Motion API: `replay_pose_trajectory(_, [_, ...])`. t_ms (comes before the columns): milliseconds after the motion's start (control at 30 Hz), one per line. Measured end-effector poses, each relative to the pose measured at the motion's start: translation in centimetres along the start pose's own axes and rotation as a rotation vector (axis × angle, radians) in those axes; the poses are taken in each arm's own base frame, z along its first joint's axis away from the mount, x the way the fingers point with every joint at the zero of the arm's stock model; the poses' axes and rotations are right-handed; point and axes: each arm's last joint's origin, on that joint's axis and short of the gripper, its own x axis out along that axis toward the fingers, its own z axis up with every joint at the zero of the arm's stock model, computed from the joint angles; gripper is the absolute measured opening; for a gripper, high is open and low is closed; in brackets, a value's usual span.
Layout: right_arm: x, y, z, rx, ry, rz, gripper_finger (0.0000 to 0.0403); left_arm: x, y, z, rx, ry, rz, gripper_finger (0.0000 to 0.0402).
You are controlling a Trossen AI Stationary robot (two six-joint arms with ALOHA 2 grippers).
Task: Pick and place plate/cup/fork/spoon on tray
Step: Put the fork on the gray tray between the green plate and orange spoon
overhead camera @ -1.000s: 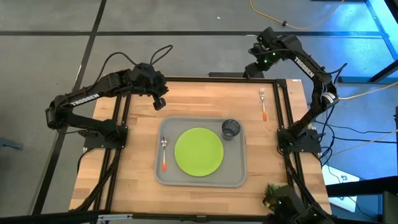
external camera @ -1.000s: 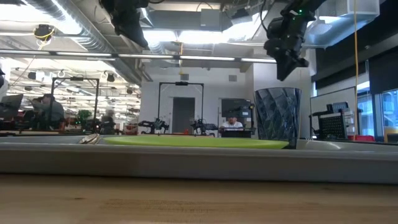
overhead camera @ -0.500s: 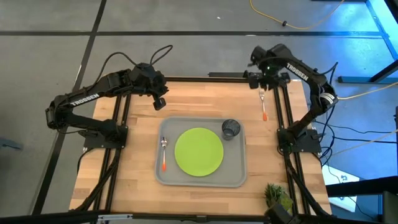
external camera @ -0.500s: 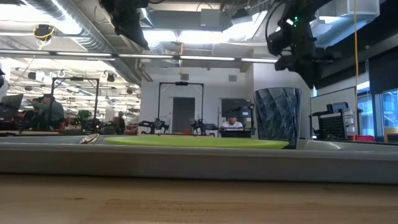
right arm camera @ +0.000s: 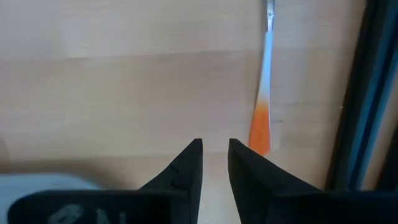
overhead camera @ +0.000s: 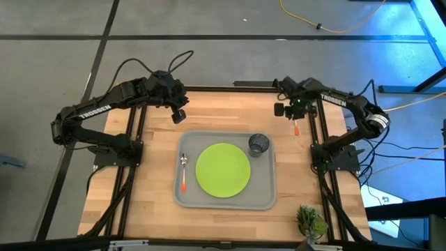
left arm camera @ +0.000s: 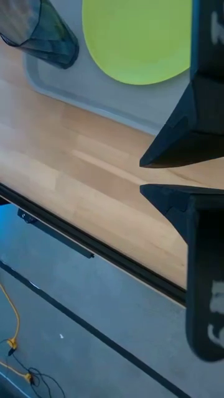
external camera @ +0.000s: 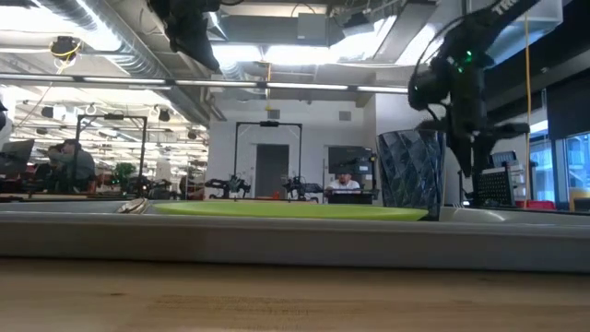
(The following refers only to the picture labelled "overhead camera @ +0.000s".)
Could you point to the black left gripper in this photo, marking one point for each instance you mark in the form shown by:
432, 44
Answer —
163, 89

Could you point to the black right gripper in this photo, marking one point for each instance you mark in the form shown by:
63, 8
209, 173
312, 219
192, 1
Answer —
303, 106

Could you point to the dark translucent cup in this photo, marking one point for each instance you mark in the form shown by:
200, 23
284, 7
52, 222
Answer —
258, 144

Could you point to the lime green round plate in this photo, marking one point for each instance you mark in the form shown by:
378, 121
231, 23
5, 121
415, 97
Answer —
223, 171

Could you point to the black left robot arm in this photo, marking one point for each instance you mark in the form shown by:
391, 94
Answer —
94, 113

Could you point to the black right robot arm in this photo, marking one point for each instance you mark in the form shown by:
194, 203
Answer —
334, 98

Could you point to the grey plastic tray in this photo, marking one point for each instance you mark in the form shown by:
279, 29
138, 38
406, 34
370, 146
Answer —
261, 188

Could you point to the black bar behind table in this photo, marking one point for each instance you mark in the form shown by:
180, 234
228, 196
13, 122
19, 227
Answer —
254, 83

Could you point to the small green succulent plant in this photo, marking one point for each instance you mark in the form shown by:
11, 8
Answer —
310, 223

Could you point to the white printed sheet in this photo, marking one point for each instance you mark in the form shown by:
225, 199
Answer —
383, 205

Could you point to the black beam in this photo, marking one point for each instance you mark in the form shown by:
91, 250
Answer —
404, 209

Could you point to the dark grey box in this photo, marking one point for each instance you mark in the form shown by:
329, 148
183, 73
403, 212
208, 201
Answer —
437, 233

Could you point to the grey flat object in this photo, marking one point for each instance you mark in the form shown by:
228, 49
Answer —
10, 162

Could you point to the black rig crossbeam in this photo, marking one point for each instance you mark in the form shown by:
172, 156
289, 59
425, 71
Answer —
52, 244

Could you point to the black aluminium table frame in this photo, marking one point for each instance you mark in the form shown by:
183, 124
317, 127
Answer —
226, 89

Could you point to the black neighbouring bench frame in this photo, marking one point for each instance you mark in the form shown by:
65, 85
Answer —
400, 89

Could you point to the silver metal bracket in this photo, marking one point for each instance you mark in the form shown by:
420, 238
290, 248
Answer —
129, 243
322, 247

